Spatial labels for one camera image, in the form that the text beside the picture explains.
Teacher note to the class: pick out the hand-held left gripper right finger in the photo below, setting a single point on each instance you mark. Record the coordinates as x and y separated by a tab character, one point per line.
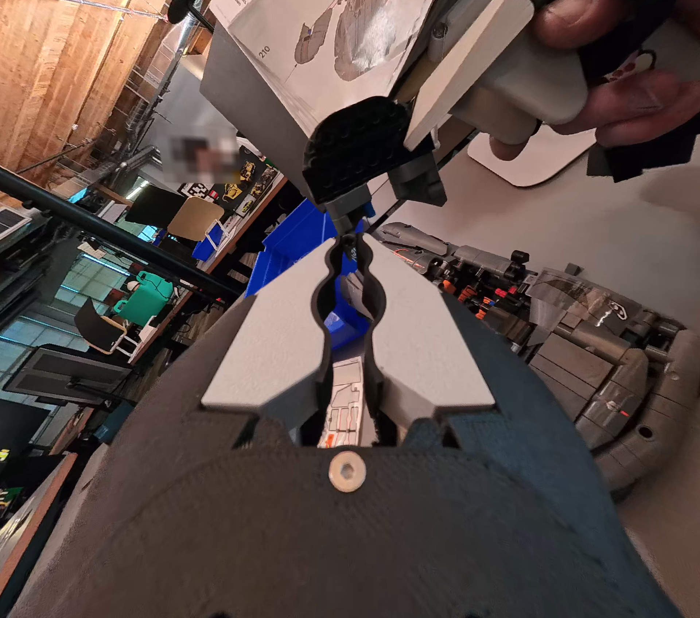
437	350

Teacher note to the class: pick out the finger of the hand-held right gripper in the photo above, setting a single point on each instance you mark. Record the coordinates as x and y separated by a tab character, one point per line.
470	60

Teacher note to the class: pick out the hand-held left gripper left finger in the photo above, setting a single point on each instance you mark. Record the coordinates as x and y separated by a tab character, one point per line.
262	350

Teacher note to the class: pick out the lego sticker sheet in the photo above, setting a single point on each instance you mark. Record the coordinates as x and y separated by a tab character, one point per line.
347	388

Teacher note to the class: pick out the dark grey lego assembly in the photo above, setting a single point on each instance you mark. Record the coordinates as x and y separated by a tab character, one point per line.
355	147

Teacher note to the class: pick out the grey lego car model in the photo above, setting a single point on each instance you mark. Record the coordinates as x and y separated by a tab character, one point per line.
590	372

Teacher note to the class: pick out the person's right hand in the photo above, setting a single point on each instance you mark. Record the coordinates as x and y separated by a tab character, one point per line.
579	16

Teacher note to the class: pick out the white book stand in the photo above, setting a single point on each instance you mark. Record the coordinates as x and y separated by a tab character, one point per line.
547	161

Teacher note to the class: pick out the blue plastic bin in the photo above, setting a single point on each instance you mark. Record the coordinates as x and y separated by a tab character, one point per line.
290	257

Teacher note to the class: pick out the small blue bin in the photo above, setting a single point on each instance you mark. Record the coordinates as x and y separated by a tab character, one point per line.
210	246

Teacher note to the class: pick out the green container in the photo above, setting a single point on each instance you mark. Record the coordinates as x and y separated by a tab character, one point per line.
145	300

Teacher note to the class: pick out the chair with wooden back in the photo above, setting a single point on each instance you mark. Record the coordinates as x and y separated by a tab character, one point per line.
191	216
95	325

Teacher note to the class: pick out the black box with yellow vehicle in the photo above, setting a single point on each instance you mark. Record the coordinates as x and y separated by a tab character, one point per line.
246	185

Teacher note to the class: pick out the dark grey divider panel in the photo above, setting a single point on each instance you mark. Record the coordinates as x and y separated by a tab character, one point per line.
240	92

